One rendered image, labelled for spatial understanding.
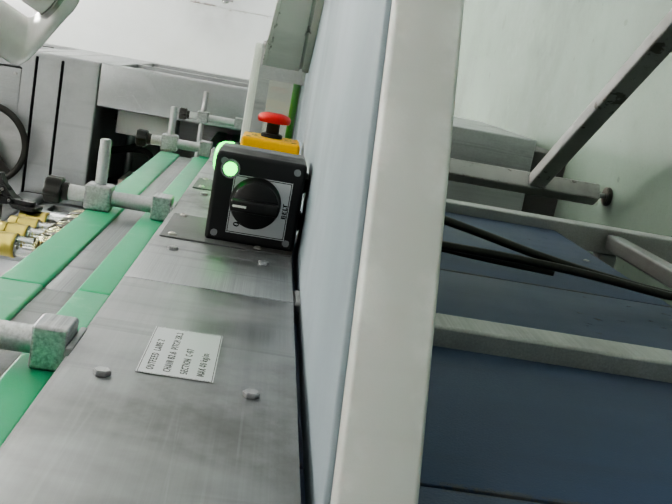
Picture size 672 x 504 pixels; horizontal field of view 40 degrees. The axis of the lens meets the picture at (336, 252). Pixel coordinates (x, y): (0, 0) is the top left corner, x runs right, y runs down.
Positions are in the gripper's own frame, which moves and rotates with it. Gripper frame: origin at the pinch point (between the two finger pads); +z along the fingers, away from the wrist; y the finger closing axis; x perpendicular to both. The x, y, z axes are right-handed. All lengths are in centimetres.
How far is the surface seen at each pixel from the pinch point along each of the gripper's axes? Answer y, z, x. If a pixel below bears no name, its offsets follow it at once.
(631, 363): 16, 85, -62
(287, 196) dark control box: 22, 54, -54
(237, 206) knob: 21, 51, -58
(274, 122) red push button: 25, 44, -25
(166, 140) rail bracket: 15.3, 16.8, 12.3
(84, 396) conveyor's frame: 18, 56, -94
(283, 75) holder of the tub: 28.9, 32.3, 21.1
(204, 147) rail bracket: 15.2, 22.9, 13.9
